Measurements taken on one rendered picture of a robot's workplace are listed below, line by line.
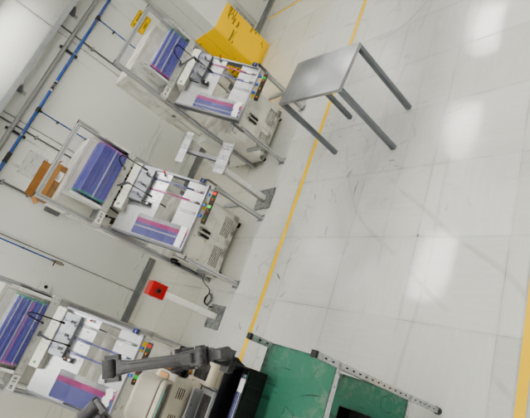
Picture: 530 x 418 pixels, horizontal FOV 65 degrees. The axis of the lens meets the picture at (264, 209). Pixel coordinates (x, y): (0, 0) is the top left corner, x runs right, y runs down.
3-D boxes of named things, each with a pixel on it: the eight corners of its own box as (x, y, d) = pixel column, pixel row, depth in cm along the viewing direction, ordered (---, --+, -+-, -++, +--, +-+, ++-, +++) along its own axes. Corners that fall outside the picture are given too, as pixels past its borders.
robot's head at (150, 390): (131, 415, 204) (119, 416, 190) (149, 371, 211) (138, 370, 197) (157, 425, 201) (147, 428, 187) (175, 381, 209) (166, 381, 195)
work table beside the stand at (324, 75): (395, 149, 351) (338, 89, 307) (333, 154, 407) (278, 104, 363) (411, 105, 363) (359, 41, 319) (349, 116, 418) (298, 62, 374)
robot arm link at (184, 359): (106, 356, 182) (106, 382, 178) (101, 356, 176) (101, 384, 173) (206, 342, 184) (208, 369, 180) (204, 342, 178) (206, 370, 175)
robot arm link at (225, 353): (192, 346, 180) (194, 367, 178) (209, 343, 173) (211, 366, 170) (215, 343, 189) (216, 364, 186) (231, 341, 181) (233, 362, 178)
